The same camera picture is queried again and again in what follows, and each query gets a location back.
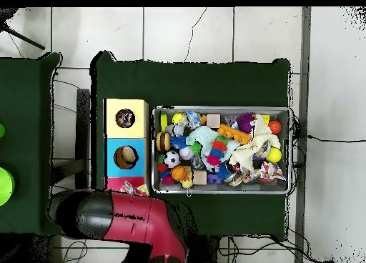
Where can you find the orange plastic building block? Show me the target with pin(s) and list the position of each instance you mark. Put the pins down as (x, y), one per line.
(234, 134)

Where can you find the small black white soccer ball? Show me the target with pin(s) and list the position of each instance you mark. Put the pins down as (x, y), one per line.
(171, 159)

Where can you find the small bright green object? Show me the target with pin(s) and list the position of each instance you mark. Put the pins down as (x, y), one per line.
(1, 130)

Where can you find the small orange ball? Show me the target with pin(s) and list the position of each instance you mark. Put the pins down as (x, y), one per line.
(275, 127)

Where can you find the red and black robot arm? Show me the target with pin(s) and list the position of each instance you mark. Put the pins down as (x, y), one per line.
(137, 217)

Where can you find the dark green table cloth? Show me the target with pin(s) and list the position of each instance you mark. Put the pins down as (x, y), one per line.
(171, 80)
(25, 103)

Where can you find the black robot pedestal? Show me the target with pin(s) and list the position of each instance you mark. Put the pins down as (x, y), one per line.
(206, 251)

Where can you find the colourful dotted cloth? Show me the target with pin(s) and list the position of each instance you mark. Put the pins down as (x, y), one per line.
(125, 118)
(134, 188)
(268, 171)

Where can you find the cream waffle cloth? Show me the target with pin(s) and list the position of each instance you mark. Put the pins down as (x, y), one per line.
(257, 143)

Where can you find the purple spiky monster toy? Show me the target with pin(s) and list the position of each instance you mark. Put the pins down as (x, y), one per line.
(245, 122)

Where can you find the small orange basketball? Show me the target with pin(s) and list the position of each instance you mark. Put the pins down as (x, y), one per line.
(178, 173)

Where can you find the bright green cup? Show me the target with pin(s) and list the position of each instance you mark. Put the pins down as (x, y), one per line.
(5, 185)

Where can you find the small wooden cube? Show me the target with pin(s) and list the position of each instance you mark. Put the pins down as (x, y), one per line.
(199, 177)

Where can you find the wooden box with three holes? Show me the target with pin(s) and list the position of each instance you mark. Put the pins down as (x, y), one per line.
(137, 160)

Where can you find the black tripod leg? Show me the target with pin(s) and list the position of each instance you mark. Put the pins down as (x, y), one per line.
(25, 39)

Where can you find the yellow ball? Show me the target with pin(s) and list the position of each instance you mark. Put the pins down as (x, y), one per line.
(274, 155)

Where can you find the toy hamburger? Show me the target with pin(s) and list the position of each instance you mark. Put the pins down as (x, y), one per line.
(163, 141)

